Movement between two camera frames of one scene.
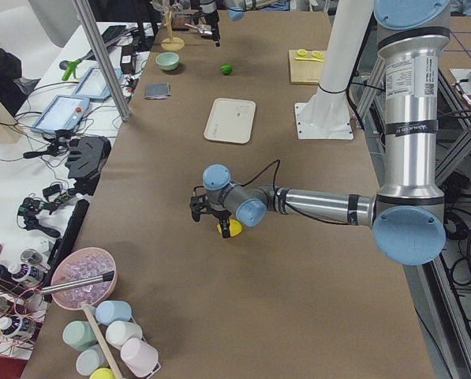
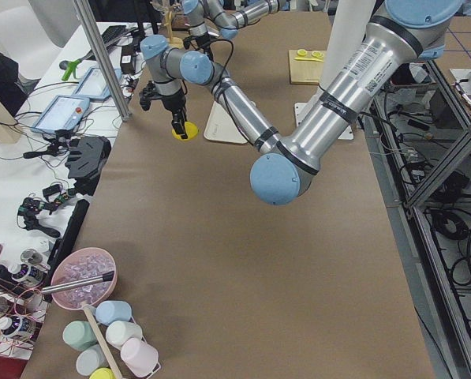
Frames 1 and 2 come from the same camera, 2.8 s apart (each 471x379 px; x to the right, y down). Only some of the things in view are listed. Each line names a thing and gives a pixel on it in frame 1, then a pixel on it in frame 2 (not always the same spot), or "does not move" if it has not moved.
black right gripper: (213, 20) -> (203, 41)
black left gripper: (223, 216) -> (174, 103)
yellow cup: (102, 373) does not move
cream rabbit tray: (231, 121) does not move
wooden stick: (114, 367) does not move
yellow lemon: (234, 227) -> (191, 129)
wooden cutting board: (304, 72) does not move
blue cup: (113, 310) does not move
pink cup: (140, 357) does not move
